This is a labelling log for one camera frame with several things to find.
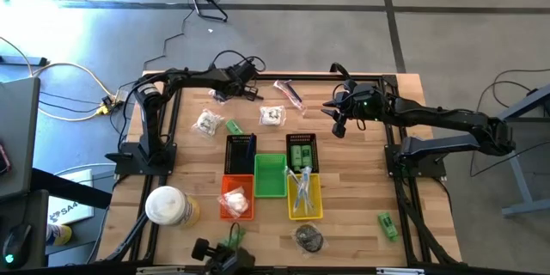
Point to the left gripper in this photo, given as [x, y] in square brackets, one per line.
[240, 88]

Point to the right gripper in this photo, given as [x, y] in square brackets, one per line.
[365, 105]

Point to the clear bag white parts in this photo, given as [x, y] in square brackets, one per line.
[217, 96]

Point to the white vanity pack bag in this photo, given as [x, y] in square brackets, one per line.
[207, 123]
[272, 116]
[235, 202]

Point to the bagged red toothbrush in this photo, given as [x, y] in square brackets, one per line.
[283, 90]

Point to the green shampoo bottle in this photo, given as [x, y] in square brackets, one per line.
[296, 157]
[240, 235]
[234, 127]
[307, 157]
[388, 226]

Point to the bagged blue toothbrush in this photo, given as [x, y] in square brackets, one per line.
[306, 180]

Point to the bagged white toothbrush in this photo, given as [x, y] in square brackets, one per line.
[294, 187]

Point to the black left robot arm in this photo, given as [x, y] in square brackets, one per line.
[148, 107]

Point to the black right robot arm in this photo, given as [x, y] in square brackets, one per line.
[451, 116]

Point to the black plastic basket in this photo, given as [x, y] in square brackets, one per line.
[234, 154]
[303, 139]

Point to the orange plastic basket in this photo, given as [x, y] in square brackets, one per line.
[247, 180]

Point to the green plastic basket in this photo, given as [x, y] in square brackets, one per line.
[270, 176]

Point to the yellow plastic basket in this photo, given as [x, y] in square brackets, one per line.
[317, 210]

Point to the white power adapter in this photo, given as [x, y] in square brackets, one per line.
[121, 95]

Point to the black coil in clear bag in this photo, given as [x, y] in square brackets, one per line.
[308, 238]

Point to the white wipes canister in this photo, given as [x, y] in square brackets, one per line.
[169, 205]

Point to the yellow plug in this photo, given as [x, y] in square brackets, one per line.
[104, 108]

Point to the grey metal side table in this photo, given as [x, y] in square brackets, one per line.
[515, 189]

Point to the black floor bar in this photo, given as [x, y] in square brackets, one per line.
[26, 61]

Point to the white printed booklet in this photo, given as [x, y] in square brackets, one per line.
[64, 215]

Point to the grey laptop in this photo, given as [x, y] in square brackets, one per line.
[19, 137]

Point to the yellow and blue bottle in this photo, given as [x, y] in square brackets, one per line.
[60, 235]

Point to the black desk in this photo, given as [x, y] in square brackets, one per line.
[26, 210]

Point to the black computer mouse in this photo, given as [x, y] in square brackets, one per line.
[17, 245]

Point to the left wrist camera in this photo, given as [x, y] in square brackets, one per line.
[245, 71]

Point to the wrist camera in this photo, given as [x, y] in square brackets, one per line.
[245, 71]
[350, 87]

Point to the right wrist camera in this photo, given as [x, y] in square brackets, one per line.
[350, 87]

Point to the black aluminium table frame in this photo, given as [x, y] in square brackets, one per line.
[301, 77]

